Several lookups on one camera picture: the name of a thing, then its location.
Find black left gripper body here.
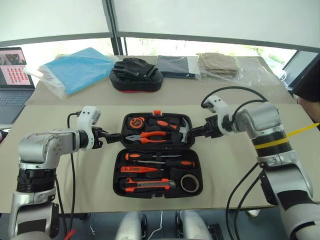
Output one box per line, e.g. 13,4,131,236
90,126,111,150

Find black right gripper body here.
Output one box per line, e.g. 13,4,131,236
203,115,225,139

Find black-orange screwdriver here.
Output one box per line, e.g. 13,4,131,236
124,152,183,161
133,159,196,170

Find orange voltage tester pen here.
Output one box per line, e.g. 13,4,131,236
120,165,165,174

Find black tape roll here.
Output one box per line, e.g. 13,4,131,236
179,173,200,193

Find orange utility knife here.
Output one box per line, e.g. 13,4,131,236
119,177,177,194

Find black plastic tool case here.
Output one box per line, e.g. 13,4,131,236
112,109,204,200

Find black-orange tape measure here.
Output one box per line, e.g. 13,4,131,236
128,116,146,130

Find black padded boxing mitt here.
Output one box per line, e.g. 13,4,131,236
108,57,165,94

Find beige cloth in bag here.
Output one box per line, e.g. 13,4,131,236
196,52,244,80

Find dark navy cloth in bag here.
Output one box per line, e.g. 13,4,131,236
156,54,201,80

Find blue folder in plastic bag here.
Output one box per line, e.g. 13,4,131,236
23,47,119,99

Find clear plastic bag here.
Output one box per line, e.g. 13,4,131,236
235,55,285,85

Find silver rounded robot leg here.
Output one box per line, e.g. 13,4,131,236
175,209,214,240
114,211,149,240

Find person in black shirt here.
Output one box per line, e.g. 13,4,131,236
291,53,320,124

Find open grey laptop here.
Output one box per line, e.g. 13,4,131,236
0,46,36,125

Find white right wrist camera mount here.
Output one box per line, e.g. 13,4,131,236
201,94,230,136

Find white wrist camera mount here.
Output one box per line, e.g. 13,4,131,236
201,94,230,136
75,105,102,149

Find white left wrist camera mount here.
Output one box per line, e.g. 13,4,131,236
75,105,102,149

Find hammer with black-orange handle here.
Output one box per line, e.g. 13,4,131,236
148,117,193,145

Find pliers with orange handles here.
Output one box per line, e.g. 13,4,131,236
124,130,174,145

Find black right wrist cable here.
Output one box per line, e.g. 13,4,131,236
201,85,270,119

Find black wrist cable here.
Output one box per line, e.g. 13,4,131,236
66,112,82,236
201,85,270,119

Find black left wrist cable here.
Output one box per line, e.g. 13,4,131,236
66,112,82,236

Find yellow cable tie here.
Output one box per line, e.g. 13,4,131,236
254,122,320,151

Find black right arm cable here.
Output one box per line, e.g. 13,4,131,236
224,161,268,240

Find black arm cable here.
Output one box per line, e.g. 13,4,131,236
224,161,268,240
54,175,69,240

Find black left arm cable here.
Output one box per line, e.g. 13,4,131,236
54,175,69,240

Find thin white cable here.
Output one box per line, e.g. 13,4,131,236
148,210,164,240

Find grey window frame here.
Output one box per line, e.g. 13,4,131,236
0,0,320,56

